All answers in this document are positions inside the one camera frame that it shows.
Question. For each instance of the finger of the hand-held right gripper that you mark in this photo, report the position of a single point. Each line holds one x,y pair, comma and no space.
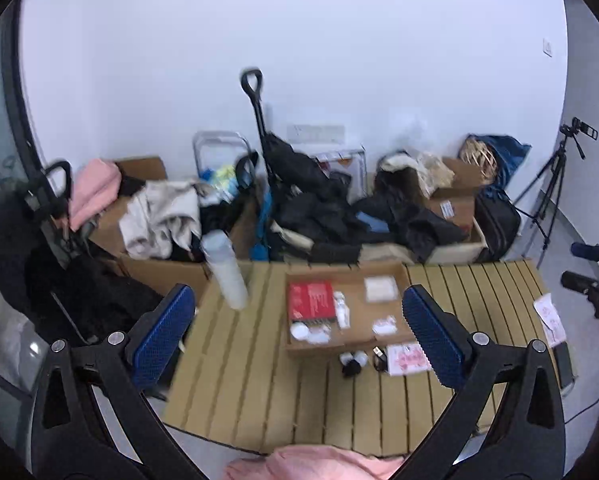
582,250
577,281

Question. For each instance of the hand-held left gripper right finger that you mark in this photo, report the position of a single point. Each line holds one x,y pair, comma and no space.
432,330

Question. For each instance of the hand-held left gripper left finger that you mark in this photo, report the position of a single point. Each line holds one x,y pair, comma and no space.
164,330

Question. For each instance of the white card with pink print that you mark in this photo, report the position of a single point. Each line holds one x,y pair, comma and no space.
407,359

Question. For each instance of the white paper with pink print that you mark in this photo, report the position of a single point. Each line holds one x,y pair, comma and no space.
550,317

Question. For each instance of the crumpled white wrapper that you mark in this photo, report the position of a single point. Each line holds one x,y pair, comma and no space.
385,326

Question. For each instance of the large open cardboard box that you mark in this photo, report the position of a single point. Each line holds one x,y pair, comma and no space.
149,267

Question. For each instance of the white square packet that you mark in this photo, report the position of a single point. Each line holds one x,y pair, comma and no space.
381,289

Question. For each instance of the shallow cardboard tray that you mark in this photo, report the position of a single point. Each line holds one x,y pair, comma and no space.
359,310

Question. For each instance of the white cylindrical bottle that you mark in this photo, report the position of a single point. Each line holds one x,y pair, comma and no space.
224,272

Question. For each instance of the small black and white earbuds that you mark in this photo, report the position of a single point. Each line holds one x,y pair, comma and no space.
353,362

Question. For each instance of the black flat phone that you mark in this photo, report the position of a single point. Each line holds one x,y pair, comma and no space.
564,366

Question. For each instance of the black suitcase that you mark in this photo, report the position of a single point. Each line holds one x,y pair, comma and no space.
499,225

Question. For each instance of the small white tube packet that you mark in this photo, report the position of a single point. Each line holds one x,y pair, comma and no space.
341,310

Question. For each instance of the pile of black clothes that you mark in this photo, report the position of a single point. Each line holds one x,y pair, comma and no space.
419,225

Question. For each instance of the white grey crumpled garment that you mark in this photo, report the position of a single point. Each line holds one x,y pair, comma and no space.
159,217

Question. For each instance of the red flat box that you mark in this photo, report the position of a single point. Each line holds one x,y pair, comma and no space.
312,302

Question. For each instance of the blue bag with wooden sticks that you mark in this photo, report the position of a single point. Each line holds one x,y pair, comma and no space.
499,157

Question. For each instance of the brown cardboard box with label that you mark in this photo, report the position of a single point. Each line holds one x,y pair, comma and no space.
454,207

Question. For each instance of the white round lid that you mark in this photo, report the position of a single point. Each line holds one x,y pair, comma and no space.
299,331

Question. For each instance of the pink folded garment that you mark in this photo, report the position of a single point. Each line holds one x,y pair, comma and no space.
93,190

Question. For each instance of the beige crumpled cloth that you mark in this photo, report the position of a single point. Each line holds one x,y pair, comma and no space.
429,170

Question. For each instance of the yellow and blue bundle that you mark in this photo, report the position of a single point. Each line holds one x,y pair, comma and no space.
222,180

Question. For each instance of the pink cloth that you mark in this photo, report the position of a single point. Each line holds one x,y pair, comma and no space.
314,465

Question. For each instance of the white rack with red label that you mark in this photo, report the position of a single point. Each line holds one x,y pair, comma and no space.
347,162

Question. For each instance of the black tripod with camera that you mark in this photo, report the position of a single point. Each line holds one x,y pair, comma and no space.
559,170

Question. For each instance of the metal folding cart frame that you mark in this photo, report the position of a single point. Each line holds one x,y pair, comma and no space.
219,147

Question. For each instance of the white wall switch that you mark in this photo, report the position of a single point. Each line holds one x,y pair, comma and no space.
548,47

